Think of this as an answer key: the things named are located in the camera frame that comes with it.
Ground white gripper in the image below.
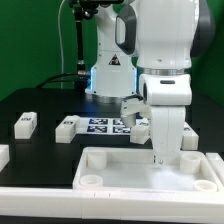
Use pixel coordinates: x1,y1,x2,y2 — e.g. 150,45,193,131
150,106,186,165

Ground white desk top tray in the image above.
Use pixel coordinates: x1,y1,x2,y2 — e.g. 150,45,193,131
73,147,224,192

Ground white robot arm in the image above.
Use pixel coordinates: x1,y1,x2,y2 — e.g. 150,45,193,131
69,0,215,165

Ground white right fence bar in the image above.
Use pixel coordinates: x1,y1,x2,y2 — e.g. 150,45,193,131
206,153,224,185

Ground white fence bar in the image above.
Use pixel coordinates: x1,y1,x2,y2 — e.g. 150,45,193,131
206,153,224,185
0,187,224,224

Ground white fiducial marker sheet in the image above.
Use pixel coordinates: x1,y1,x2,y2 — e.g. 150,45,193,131
77,117,130,135

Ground white left fence block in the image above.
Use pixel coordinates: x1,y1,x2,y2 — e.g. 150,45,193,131
0,145,10,172

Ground white front fence bar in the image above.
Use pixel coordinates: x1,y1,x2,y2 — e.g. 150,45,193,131
0,187,224,224

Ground black cable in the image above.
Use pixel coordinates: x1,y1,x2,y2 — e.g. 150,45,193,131
35,72,81,89

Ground black camera pole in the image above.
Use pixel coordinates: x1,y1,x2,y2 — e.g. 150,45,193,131
69,0,90,92

